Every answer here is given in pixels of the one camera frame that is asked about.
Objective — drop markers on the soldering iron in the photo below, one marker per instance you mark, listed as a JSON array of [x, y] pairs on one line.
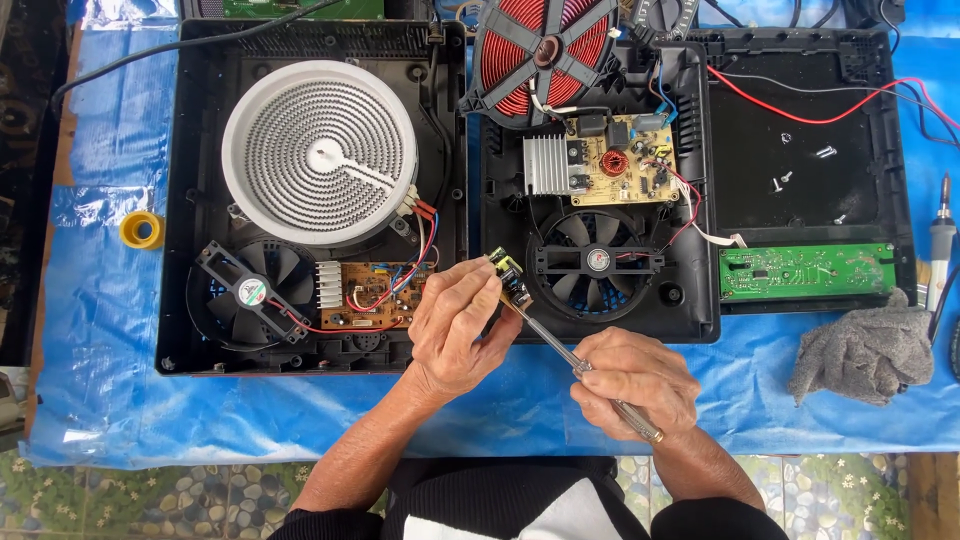
[[941, 247]]

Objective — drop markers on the person's right hand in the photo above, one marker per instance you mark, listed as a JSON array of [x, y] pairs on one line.
[[649, 382]]

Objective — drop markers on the small aluminium heat sink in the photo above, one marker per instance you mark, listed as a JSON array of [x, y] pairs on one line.
[[328, 283]]

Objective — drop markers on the yellow circuit board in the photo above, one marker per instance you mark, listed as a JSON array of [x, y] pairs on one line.
[[626, 165]]

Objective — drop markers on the mounted black cooling fan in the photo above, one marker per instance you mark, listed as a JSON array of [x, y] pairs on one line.
[[596, 262]]

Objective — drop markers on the grey cloth rag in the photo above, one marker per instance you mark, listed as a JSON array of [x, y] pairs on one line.
[[862, 349]]

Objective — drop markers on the green display circuit board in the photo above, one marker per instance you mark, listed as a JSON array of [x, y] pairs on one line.
[[300, 7]]

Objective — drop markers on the black multimeter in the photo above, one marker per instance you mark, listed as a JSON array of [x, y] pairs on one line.
[[664, 16]]

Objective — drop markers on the yellow tape roll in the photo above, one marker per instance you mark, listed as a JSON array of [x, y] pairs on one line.
[[142, 230]]

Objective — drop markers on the loose black cooling fan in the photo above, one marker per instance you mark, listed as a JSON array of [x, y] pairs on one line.
[[251, 292]]

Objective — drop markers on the black cooker base housing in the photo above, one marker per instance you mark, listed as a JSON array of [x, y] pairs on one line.
[[202, 150]]

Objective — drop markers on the black and white garment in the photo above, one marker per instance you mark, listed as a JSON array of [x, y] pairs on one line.
[[525, 502]]

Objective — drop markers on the red copper induction coil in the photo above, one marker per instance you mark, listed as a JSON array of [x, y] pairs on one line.
[[544, 52]]

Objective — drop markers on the long green control board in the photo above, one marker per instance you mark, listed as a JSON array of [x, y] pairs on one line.
[[806, 271]]

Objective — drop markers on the large aluminium heat sink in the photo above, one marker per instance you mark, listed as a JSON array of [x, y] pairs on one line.
[[545, 165]]

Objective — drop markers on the black cooker top panel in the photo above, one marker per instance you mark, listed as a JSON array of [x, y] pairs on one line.
[[795, 180]]

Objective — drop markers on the black induction cooker base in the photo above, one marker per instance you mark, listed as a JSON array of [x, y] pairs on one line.
[[690, 285]]

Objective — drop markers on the person's left hand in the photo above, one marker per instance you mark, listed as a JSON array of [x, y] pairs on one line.
[[450, 330]]

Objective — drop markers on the white radiant heating element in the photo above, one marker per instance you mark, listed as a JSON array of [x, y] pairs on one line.
[[319, 154]]

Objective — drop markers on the blue plastic sheet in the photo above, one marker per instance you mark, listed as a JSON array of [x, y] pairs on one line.
[[112, 337]]

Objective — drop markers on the brown circuit board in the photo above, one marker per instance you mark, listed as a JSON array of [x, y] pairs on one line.
[[375, 289]]

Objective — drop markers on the small power supply circuit board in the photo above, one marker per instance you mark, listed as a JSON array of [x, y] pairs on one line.
[[510, 277]]

